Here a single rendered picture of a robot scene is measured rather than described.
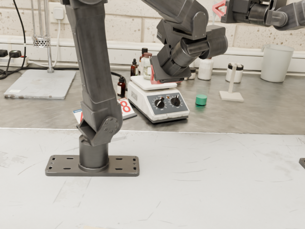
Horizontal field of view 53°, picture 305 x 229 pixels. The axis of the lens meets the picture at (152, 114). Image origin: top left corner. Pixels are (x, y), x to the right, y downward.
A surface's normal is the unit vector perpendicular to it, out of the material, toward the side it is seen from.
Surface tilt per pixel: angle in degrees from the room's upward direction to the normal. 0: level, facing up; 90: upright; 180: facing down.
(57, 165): 0
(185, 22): 90
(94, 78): 90
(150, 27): 90
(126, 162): 0
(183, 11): 93
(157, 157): 0
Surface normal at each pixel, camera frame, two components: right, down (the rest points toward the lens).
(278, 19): -0.79, 0.20
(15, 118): 0.07, -0.91
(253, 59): 0.09, 0.41
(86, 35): 0.50, 0.50
